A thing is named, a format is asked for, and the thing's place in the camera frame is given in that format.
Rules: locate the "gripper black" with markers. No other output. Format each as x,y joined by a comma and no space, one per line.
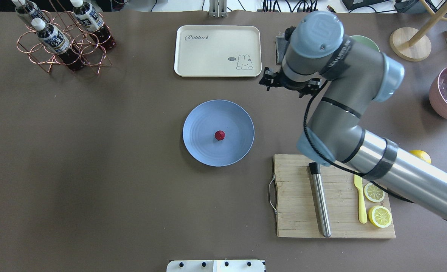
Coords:
270,79

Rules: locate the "red strawberry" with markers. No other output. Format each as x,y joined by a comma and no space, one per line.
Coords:
219,135

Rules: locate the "blue plate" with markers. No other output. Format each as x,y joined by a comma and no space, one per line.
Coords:
213,115

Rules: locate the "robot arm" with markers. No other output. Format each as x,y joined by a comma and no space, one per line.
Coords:
357,76

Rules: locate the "grey folded cloth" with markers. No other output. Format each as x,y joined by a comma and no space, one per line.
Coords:
281,45

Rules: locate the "cream rabbit tray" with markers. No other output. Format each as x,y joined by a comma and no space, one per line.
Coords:
217,51

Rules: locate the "steel muddler black tip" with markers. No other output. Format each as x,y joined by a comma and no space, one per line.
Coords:
320,200

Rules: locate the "green bowl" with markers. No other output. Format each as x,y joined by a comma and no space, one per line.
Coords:
366,41

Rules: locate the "yellow plastic knife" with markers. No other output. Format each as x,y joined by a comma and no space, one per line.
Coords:
362,215

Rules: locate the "wooden cutting board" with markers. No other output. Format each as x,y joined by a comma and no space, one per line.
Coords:
296,213

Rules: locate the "wooden cup stand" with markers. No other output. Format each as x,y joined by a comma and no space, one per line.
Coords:
413,44

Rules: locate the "thin lemon slice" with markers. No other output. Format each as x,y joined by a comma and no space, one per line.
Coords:
373,193

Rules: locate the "yellow lemon near lime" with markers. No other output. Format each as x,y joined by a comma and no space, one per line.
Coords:
421,154

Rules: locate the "pink bowl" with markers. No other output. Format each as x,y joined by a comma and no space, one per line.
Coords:
438,94

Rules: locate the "thick lemon half slice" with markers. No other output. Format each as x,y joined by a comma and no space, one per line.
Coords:
380,216

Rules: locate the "dark drink bottle upper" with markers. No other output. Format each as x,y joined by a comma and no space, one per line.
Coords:
92,22

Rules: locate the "dark drink bottle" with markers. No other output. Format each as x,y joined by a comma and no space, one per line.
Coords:
92,22
56,42
28,10

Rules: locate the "dark drink bottle middle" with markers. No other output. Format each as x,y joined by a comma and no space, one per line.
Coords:
56,42

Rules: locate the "dark drink bottle outer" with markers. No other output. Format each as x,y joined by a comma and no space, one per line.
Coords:
28,10

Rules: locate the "aluminium frame post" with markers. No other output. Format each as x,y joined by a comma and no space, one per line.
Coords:
217,8

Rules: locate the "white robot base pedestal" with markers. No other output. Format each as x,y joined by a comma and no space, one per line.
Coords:
251,265

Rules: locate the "copper wire bottle rack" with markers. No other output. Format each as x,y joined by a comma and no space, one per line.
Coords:
74,35

